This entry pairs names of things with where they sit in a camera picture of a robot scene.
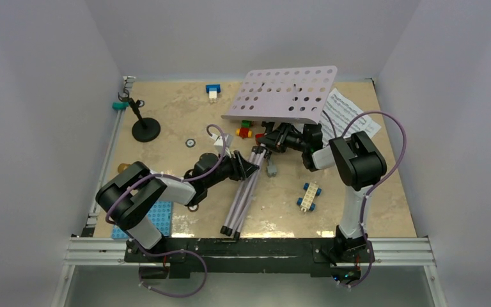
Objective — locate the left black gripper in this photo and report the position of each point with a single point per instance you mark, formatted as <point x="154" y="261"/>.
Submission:
<point x="246" y="168"/>

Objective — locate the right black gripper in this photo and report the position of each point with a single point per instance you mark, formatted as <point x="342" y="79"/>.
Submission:
<point x="276" y="138"/>

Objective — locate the lilac music stand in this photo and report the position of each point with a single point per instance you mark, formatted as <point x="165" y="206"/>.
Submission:
<point x="286" y="95"/>

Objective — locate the white sheet music pages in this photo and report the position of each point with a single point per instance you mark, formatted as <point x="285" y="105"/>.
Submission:
<point x="338" y="112"/>

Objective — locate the black microphone stand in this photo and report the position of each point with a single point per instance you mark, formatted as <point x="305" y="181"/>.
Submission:
<point x="145" y="129"/>

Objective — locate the gold microphone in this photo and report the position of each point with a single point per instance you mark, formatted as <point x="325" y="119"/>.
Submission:
<point x="122" y="167"/>

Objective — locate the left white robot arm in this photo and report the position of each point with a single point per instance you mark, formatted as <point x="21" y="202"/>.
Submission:
<point x="130" y="195"/>

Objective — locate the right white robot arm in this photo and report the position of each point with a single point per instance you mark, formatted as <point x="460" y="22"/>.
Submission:
<point x="358" y="161"/>

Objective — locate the red and grey brick hammer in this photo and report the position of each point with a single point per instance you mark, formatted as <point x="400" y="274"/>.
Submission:
<point x="271" y="167"/>

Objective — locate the red brick yellow wheels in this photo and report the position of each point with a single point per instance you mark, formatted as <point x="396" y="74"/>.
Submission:
<point x="244" y="132"/>

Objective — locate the green brick toy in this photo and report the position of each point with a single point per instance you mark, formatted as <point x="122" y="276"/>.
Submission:
<point x="246" y="124"/>

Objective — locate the poker chip near centre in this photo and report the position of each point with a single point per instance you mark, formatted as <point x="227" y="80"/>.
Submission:
<point x="190" y="143"/>

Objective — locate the poker chip near front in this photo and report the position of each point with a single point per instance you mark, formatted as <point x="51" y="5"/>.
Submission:
<point x="193" y="208"/>

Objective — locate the white brick car blue wheels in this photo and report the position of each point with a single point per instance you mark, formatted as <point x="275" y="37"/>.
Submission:
<point x="306" y="203"/>

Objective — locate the blue and white bricks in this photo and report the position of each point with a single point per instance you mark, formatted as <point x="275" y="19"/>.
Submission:
<point x="213" y="90"/>

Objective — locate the light blue building baseplate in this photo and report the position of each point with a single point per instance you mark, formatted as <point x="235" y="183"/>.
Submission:
<point x="160" y="215"/>

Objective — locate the teal clamp hook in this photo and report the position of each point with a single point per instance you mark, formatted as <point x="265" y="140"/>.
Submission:
<point x="119" y="106"/>

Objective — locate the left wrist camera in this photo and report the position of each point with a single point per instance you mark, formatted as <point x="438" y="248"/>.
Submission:
<point x="222" y="143"/>

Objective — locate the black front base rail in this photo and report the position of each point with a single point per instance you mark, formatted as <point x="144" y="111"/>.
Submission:
<point x="180" y="257"/>

